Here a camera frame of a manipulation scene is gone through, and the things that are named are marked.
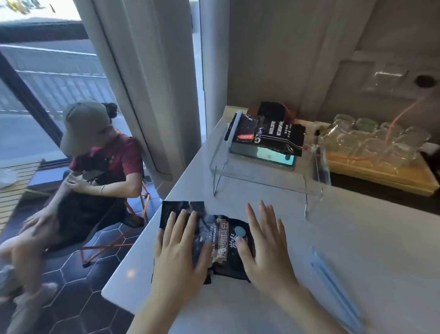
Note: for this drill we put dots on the person's left hand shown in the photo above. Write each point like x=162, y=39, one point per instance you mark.
x=178, y=254

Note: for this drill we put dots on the person's right hand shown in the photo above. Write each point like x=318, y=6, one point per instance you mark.
x=268, y=254

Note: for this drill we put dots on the clear acrylic stand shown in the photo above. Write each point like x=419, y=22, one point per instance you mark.
x=261, y=179

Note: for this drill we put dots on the person's left forearm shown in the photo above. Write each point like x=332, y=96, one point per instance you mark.
x=161, y=313

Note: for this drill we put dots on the person's right forearm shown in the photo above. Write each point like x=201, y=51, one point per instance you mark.
x=302, y=313

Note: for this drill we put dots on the folding chair with orange legs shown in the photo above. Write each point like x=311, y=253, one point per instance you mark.
x=135, y=220

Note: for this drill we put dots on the dark tablet with lit screen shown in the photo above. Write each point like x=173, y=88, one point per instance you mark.
x=271, y=156

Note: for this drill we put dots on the wooden tray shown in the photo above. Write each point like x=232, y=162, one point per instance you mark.
x=395, y=177

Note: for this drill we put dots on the group of clear drinking glasses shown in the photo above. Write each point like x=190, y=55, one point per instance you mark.
x=364, y=125

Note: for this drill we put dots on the slatted wooden table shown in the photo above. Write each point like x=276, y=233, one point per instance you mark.
x=17, y=203

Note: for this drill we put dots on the white plate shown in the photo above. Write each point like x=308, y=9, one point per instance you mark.
x=7, y=179

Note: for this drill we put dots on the metal balcony railing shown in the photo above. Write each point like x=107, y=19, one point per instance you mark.
x=68, y=79

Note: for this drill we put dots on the black plug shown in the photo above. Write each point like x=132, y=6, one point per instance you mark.
x=425, y=81

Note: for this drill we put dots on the wall socket with clear cover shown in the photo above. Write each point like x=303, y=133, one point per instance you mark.
x=385, y=77

